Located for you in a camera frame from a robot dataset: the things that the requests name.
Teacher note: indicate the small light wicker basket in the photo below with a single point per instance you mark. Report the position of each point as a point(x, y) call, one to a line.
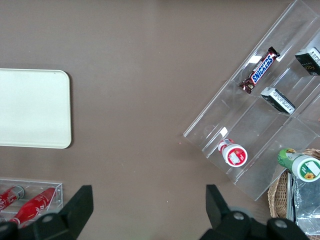
point(277, 197)

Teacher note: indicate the silver foil packet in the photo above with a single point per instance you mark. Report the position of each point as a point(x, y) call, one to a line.
point(306, 205)

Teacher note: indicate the green drink bottle white cap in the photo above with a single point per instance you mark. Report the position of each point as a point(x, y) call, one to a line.
point(300, 163)

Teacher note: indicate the black white candy box lower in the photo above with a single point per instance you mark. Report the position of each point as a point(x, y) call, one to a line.
point(308, 61)

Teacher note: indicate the red cap yogurt bottle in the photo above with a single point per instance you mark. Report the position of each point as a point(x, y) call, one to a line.
point(233, 154)

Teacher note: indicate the clear acrylic tiered display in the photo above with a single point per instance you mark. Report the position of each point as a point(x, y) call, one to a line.
point(250, 125)

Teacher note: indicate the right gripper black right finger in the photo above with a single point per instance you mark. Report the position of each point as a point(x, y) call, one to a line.
point(220, 215)

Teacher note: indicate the small black box white label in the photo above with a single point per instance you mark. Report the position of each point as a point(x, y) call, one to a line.
point(278, 100)

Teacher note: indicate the clear acrylic bottle rack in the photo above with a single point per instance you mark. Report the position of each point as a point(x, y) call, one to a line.
point(58, 197)

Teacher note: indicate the Snickers chocolate bar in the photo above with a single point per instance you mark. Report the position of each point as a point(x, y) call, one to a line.
point(260, 70)

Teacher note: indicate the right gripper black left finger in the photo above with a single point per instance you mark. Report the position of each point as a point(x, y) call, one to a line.
point(72, 215)

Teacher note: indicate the red cola bottle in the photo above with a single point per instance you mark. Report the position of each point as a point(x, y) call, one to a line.
point(35, 206)
point(10, 197)

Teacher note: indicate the cream rectangular tray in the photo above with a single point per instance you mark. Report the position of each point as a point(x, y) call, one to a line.
point(32, 110)

